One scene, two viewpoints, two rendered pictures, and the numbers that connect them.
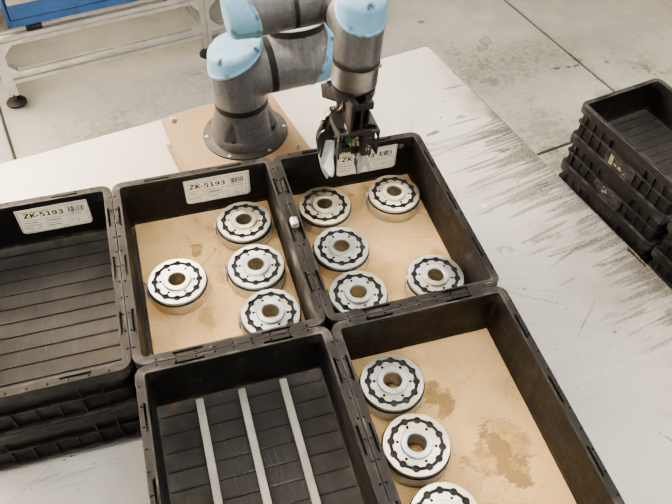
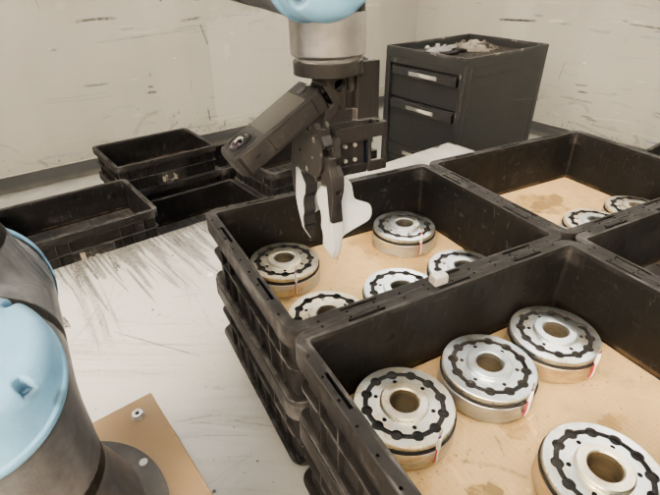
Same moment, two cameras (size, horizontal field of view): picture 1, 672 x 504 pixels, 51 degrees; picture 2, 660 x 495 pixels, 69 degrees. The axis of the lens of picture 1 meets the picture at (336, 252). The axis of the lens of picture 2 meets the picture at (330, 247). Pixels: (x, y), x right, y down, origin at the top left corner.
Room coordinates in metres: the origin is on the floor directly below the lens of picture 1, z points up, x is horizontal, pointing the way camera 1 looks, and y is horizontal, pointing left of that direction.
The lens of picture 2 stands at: (1.02, 0.48, 1.24)
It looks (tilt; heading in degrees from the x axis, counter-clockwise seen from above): 31 degrees down; 260
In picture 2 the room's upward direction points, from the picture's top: straight up
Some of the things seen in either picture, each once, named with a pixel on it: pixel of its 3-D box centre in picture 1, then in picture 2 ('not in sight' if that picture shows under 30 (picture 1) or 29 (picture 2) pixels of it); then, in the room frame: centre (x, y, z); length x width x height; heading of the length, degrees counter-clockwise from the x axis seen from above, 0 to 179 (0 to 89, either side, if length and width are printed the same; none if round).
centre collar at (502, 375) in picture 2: (256, 264); (489, 363); (0.78, 0.14, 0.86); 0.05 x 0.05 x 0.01
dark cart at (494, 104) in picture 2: not in sight; (455, 139); (-0.02, -1.70, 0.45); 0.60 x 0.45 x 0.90; 28
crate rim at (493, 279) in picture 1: (378, 219); (376, 230); (0.86, -0.07, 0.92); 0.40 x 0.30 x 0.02; 18
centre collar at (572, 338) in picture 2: (270, 311); (555, 331); (0.68, 0.11, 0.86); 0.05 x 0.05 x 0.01
